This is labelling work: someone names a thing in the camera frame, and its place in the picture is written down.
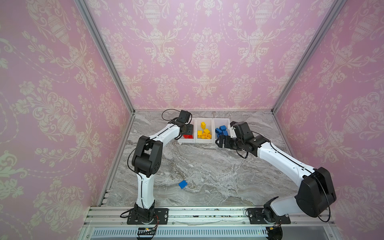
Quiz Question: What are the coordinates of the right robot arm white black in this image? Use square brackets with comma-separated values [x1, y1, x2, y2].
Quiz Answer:
[215, 135, 337, 223]

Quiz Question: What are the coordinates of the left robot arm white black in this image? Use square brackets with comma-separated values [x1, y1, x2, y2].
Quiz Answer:
[132, 110, 193, 211]

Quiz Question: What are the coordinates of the right white plastic bin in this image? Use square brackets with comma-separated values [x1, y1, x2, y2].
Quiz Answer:
[213, 118, 235, 143]

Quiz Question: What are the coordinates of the white plastic bin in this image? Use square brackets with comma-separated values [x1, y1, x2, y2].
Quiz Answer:
[195, 118, 213, 144]
[213, 118, 235, 143]
[178, 118, 197, 144]

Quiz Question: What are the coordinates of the middle white plastic bin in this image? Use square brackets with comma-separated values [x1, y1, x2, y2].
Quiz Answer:
[195, 118, 213, 144]

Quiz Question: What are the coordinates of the left white plastic bin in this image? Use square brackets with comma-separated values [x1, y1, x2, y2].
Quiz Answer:
[178, 118, 197, 144]

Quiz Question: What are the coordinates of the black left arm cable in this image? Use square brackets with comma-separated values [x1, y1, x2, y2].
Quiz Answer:
[161, 108, 182, 122]

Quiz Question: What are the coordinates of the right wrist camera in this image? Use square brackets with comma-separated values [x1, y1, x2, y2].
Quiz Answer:
[230, 121, 254, 142]

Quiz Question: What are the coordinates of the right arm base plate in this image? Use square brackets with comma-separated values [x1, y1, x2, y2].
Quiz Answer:
[245, 208, 291, 226]

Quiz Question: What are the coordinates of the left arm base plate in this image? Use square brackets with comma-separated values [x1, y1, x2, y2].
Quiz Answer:
[127, 204, 169, 225]

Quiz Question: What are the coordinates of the aluminium front rail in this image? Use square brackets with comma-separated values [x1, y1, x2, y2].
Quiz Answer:
[78, 206, 343, 240]

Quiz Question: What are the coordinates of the aluminium corner post left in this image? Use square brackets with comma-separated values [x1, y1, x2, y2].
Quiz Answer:
[74, 0, 135, 116]

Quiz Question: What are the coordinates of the aluminium corner post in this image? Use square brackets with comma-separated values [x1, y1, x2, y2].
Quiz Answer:
[271, 0, 347, 116]
[74, 0, 135, 116]

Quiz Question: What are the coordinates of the aluminium corner post right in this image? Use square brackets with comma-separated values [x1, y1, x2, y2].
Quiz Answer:
[271, 0, 347, 116]

